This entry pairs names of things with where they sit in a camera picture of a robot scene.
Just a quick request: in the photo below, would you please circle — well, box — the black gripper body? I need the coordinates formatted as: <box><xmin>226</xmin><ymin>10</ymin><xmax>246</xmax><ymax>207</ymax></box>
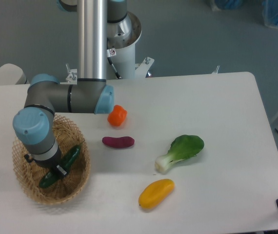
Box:
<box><xmin>38</xmin><ymin>160</ymin><xmax>60</xmax><ymax>174</ymax></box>

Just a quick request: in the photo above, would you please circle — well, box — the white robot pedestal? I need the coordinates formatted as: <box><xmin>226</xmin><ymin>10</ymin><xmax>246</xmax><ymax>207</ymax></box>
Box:
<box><xmin>72</xmin><ymin>2</ymin><xmax>150</xmax><ymax>81</ymax></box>

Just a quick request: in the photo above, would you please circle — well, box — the purple sweet potato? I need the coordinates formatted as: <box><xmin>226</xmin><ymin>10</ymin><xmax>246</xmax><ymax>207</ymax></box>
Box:
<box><xmin>102</xmin><ymin>136</ymin><xmax>135</xmax><ymax>149</ymax></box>

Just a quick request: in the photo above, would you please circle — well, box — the green bok choy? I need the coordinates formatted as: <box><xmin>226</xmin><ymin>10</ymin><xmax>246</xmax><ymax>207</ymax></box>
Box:
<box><xmin>155</xmin><ymin>135</ymin><xmax>204</xmax><ymax>174</ymax></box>

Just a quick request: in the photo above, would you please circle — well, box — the white chair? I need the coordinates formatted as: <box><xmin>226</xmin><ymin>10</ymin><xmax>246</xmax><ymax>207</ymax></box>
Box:
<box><xmin>0</xmin><ymin>63</ymin><xmax>29</xmax><ymax>86</ymax></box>

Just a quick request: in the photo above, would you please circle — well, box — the orange bell pepper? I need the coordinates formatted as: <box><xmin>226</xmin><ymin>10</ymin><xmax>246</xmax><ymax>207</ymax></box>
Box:
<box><xmin>107</xmin><ymin>105</ymin><xmax>128</xmax><ymax>127</ymax></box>

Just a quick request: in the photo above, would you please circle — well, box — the woven wicker basket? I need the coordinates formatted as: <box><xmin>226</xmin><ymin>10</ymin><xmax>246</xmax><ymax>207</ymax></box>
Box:
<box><xmin>12</xmin><ymin>115</ymin><xmax>91</xmax><ymax>205</ymax></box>

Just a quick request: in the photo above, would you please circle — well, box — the dark green cucumber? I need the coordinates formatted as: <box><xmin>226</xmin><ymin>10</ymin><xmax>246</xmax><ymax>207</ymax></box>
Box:
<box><xmin>39</xmin><ymin>143</ymin><xmax>82</xmax><ymax>189</ymax></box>

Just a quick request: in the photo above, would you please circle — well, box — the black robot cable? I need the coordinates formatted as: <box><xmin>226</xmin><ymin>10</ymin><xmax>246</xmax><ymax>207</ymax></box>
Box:
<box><xmin>107</xmin><ymin>56</ymin><xmax>122</xmax><ymax>79</ymax></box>

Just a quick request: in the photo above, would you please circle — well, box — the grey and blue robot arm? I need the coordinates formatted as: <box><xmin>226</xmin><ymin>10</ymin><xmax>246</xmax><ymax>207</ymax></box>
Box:
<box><xmin>13</xmin><ymin>0</ymin><xmax>127</xmax><ymax>178</ymax></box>

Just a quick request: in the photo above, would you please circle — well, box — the yellow bell pepper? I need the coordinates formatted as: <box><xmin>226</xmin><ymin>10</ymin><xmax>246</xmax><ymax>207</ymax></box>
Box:
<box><xmin>138</xmin><ymin>179</ymin><xmax>175</xmax><ymax>210</ymax></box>

